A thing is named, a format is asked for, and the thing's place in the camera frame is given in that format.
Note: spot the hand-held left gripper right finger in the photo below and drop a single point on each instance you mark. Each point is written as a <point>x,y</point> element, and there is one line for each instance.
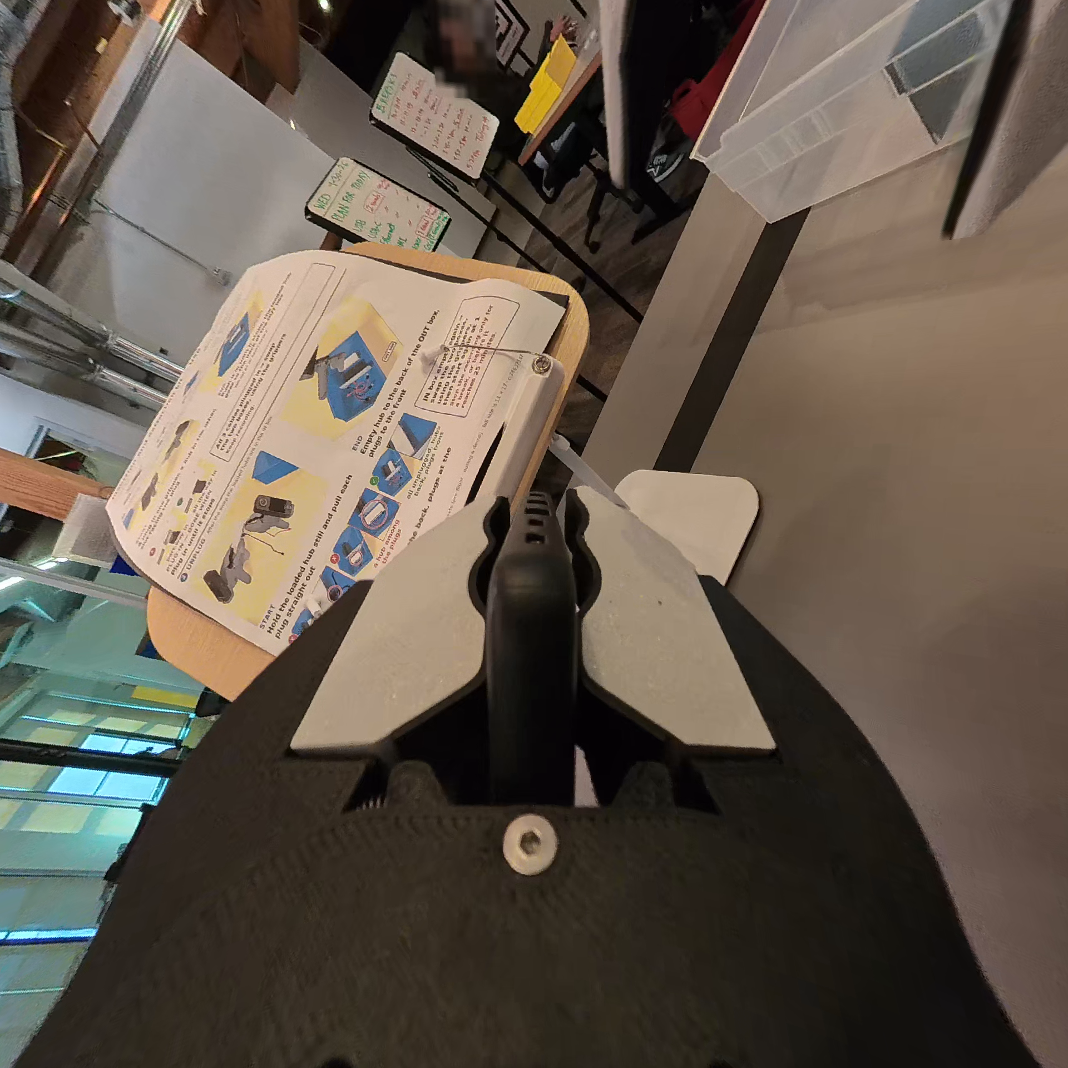
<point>676,668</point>

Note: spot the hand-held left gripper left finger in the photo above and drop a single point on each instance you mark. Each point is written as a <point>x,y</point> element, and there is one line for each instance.
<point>392,668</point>

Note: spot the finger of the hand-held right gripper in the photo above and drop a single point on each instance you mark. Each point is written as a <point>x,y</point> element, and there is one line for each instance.
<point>1035,117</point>

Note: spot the black usb hub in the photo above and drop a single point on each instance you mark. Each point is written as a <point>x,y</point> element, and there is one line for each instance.
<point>531,668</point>

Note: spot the clear plastic bin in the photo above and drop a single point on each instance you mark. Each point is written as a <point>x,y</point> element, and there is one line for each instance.
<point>818,117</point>

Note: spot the instruction sheet on stand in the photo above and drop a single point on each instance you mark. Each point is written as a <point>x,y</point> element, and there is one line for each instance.
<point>201,651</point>

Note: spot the red office chair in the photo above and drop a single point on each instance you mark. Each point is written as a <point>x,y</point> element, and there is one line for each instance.
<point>718,75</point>

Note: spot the black office chair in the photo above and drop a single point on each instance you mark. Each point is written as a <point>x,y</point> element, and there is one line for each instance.
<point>584,159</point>

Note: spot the white easel board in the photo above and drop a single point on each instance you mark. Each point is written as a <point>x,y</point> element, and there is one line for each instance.
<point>376,209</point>
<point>438,117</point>

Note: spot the yellow plastic bin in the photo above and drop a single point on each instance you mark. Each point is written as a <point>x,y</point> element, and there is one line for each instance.
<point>546,84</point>

